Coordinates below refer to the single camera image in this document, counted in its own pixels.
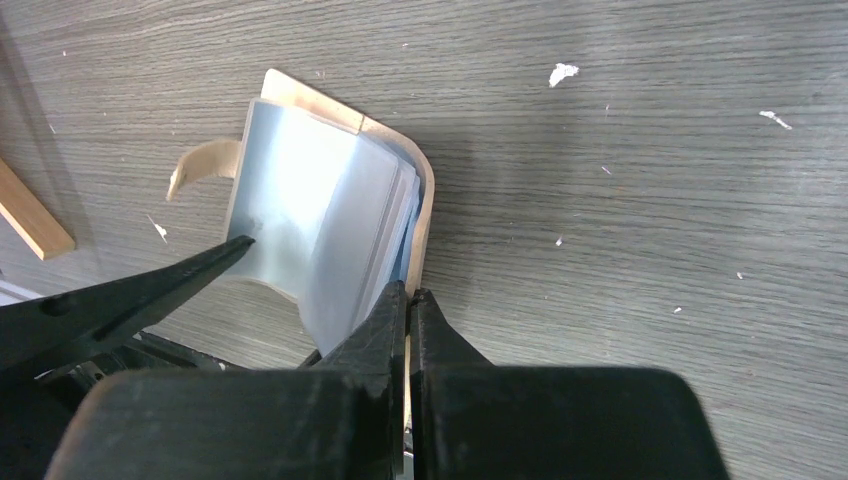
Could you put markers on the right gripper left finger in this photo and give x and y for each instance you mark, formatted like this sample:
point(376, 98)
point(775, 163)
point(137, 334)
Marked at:
point(341, 418)

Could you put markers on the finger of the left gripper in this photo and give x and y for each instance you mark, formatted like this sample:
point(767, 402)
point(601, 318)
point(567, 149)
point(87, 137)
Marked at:
point(52, 332)

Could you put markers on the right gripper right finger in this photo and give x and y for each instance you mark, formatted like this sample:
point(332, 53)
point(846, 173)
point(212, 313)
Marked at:
point(472, 419)

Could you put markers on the beige leather card holder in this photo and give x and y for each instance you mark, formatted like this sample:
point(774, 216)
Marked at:
point(338, 204)

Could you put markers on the wooden clothes rack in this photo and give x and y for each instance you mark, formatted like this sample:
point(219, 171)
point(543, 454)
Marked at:
point(32, 221)

